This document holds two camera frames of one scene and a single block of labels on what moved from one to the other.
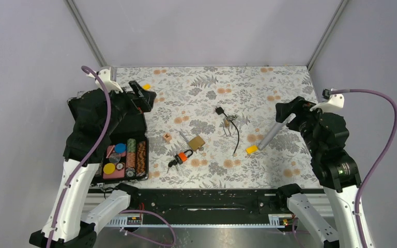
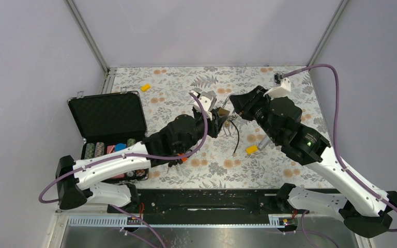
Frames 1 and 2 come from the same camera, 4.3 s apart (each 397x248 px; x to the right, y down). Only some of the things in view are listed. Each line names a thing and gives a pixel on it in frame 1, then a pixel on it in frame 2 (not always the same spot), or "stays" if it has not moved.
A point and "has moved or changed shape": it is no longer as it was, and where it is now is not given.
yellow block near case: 147,87 stays
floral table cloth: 204,118 stays
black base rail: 199,201 stays
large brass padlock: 195,143 has moved or changed shape
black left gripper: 145,98 to 215,124
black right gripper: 299,106 to 244,103
